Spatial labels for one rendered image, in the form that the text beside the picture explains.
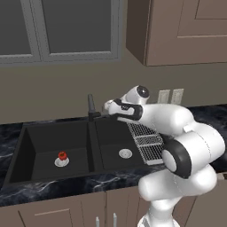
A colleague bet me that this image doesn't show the grey wire drying rack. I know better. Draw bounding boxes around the grey wire drying rack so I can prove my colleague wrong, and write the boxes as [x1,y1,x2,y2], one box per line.
[127,121,167,166]

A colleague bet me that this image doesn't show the brown base cupboard door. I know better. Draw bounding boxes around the brown base cupboard door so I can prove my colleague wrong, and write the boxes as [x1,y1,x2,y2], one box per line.
[105,185,149,227]
[184,172,227,227]
[0,191,106,227]

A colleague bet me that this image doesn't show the grey framed window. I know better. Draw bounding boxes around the grey framed window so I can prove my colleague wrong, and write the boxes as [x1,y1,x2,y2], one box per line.
[0,0,124,66]

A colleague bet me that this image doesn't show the white wall socket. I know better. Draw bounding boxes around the white wall socket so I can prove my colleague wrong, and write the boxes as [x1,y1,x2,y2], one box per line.
[157,89,171,105]
[171,88,185,106]

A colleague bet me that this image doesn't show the round grey sink drain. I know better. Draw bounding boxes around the round grey sink drain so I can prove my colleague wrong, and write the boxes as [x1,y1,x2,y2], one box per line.
[118,147,134,160]
[54,157,71,168]

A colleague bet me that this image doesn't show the brown wall cupboard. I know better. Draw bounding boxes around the brown wall cupboard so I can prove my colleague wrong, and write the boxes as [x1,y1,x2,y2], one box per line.
[125,0,227,67]

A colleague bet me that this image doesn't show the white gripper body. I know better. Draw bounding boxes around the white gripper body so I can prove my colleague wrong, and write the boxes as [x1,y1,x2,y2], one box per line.
[103,98,121,115]

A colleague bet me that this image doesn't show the black double sink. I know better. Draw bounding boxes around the black double sink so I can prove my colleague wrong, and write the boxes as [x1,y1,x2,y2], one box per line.
[2,113,167,190]

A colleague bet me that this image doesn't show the brown wall cupboard door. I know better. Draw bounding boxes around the brown wall cupboard door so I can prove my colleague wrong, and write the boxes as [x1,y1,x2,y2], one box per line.
[145,0,227,67]

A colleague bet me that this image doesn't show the black tap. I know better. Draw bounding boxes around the black tap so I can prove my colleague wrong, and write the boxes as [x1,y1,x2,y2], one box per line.
[87,93,112,122]

